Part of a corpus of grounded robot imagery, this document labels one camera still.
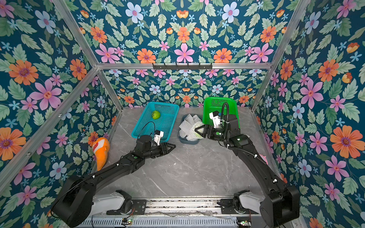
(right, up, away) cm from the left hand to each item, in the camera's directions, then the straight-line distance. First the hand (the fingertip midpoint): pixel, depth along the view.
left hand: (176, 147), depth 80 cm
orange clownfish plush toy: (-49, -1, +9) cm, 50 cm away
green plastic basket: (+27, +29, +39) cm, 56 cm away
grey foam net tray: (+3, +1, +18) cm, 18 cm away
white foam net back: (+5, +11, +22) cm, 25 cm away
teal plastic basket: (-25, +12, +25) cm, 37 cm away
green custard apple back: (-19, +19, +28) cm, 39 cm away
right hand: (+14, +11, -6) cm, 19 cm away
